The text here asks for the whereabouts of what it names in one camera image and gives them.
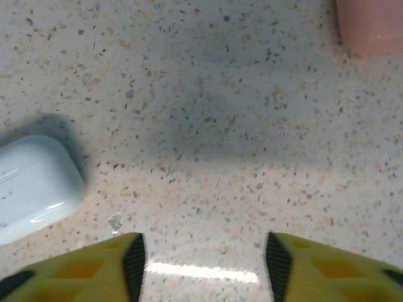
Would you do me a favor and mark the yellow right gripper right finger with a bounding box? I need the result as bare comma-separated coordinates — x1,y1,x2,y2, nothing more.
266,231,403,302

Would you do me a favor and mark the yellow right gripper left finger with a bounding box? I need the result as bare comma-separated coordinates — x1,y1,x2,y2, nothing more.
0,232,148,302

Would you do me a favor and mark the white earbud charging case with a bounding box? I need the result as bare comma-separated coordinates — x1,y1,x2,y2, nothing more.
0,134,86,247

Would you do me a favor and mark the pink earbud charging case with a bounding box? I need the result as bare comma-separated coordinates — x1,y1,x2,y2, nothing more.
334,0,403,58

